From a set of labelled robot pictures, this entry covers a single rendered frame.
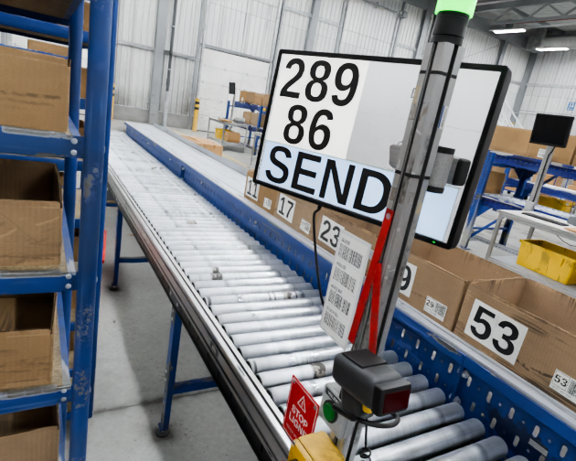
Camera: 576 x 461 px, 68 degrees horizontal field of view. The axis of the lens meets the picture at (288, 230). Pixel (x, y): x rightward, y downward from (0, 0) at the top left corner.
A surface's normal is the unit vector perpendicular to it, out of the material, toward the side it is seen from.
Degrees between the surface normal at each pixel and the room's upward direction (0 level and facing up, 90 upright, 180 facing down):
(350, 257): 90
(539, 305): 90
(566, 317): 90
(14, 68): 90
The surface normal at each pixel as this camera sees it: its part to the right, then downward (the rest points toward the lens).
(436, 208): -0.63, 0.03
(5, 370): 0.43, 0.33
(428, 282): -0.86, 0.00
